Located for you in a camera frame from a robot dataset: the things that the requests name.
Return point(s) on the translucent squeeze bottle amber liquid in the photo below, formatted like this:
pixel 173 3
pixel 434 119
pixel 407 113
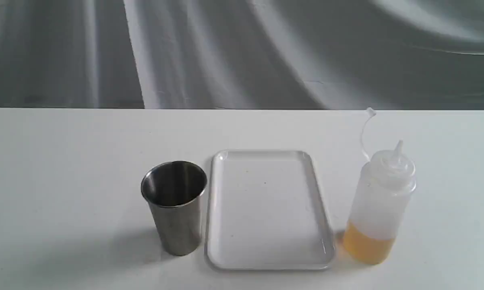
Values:
pixel 386 183

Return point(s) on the stainless steel cup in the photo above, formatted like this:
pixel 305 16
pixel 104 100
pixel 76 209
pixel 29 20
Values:
pixel 173 192

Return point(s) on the white plastic tray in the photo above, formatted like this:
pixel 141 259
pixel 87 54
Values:
pixel 266 213

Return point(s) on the grey backdrop cloth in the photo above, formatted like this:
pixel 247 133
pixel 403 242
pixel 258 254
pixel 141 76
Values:
pixel 243 54

